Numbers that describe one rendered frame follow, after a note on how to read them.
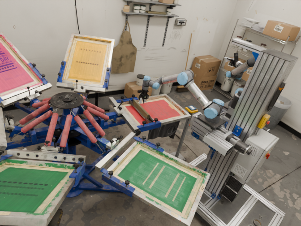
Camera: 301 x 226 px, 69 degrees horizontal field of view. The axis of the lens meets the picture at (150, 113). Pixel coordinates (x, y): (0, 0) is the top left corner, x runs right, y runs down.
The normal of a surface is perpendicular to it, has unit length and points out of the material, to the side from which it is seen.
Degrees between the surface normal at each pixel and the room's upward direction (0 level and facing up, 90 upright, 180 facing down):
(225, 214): 0
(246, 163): 90
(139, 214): 0
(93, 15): 90
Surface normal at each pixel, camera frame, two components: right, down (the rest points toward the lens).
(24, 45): 0.52, 0.55
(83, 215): 0.16, -0.82
